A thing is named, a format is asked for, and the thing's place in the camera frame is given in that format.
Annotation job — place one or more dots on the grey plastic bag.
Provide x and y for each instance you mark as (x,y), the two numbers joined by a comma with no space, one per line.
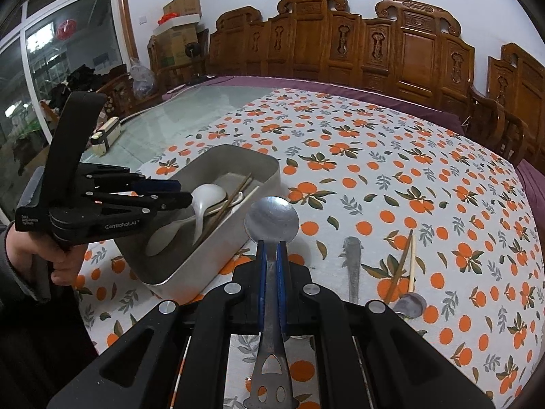
(142,79)

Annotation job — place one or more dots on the brown cardboard box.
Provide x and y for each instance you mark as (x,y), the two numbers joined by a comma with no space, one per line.
(183,5)

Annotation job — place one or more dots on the beige block with black stripe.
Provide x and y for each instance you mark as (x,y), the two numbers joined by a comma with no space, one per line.
(106,134)

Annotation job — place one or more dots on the white plastic spoon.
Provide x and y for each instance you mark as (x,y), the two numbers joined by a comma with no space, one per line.
(159,240)

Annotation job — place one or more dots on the purple armchair cushion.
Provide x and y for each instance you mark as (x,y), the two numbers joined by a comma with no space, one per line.
(534,187)

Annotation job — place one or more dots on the red round window decoration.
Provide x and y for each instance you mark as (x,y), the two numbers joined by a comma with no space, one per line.
(67,30)

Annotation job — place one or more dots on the wooden framed glass door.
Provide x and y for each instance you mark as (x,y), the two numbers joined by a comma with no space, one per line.
(125,21)

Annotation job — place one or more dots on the orange plastic bag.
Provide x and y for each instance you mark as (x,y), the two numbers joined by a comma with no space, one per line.
(166,19)

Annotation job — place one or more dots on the person's left hand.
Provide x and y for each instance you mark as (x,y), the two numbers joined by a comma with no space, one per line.
(25,249)

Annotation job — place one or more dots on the white cardboard box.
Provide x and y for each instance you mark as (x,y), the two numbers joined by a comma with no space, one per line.
(179,25)

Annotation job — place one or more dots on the dark brown chopstick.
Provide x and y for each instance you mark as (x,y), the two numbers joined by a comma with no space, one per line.
(223,209)
(233,194)
(399,266)

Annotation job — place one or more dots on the wooden chair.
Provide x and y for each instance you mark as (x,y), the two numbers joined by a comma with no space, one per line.
(121,93)

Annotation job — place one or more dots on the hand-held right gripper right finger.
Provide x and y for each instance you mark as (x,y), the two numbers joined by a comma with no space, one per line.
(282,281)

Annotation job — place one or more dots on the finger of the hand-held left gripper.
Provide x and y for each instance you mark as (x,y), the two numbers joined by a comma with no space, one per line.
(166,186)
(170,202)

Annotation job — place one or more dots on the metal fork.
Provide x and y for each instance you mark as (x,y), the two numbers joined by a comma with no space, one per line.
(353,264)

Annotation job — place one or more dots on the person's left forearm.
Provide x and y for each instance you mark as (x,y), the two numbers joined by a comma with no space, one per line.
(25,349)

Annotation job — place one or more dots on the carved wooden sofa bench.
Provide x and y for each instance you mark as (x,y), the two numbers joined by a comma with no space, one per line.
(340,47)

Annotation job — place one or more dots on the large green print cardboard box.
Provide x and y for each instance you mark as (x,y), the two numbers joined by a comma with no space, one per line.
(170,49)

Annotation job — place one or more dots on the pile of black clothes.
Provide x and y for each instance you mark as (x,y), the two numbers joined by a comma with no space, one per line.
(85,79)

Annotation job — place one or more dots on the small metal spoon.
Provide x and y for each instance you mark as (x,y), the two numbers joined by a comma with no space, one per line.
(411,304)

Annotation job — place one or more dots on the orange fruit print tablecloth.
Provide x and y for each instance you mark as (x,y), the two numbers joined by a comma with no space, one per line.
(383,157)

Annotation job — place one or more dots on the small black fan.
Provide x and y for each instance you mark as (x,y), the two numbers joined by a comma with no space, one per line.
(191,50)

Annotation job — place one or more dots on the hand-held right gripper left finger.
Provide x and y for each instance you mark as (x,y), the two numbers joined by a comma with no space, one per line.
(262,281)

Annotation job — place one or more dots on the rectangular metal tray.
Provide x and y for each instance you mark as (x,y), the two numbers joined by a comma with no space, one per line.
(191,279)

